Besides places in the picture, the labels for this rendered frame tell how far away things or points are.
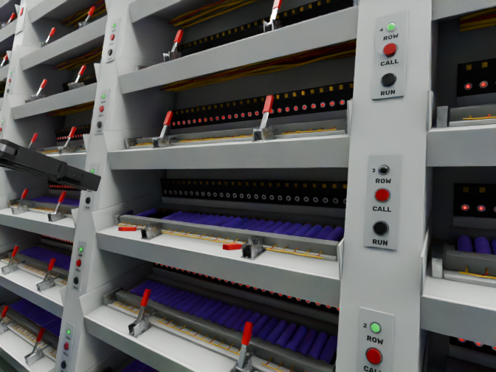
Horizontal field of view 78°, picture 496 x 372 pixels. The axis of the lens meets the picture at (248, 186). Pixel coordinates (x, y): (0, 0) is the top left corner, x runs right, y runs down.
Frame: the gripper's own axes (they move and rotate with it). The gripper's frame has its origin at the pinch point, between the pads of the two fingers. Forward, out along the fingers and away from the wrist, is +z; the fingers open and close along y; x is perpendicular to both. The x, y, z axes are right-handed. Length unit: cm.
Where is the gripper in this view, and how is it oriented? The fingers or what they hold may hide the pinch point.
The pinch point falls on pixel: (75, 178)
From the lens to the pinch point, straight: 65.0
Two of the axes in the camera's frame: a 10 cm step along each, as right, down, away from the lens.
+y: -8.1, -0.2, 5.8
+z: 5.5, 3.0, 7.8
